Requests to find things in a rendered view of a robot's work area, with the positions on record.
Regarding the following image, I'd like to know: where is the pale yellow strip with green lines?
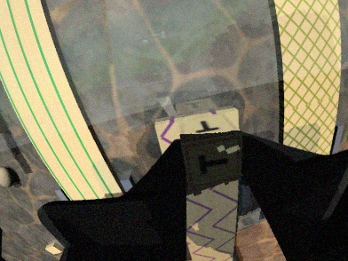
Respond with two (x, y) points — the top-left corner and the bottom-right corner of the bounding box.
(32, 126), (125, 201)

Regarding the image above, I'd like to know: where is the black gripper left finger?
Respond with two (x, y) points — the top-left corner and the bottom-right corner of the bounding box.
(36, 140), (187, 261)

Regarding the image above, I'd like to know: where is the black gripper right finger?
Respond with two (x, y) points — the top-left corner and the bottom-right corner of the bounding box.
(241, 131), (348, 261)

